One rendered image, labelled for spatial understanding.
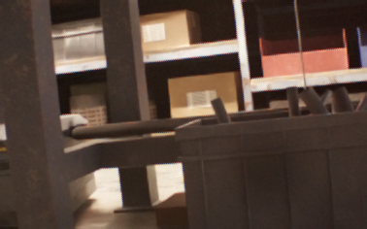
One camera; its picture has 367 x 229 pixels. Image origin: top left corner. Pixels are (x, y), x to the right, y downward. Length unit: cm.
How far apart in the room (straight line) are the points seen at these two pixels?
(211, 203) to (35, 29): 44
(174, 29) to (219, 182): 175
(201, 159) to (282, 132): 15
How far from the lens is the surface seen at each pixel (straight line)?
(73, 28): 300
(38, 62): 116
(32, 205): 118
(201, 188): 117
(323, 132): 113
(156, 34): 287
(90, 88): 330
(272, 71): 275
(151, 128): 148
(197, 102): 284
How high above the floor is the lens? 32
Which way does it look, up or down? 3 degrees down
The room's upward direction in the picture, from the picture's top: 6 degrees counter-clockwise
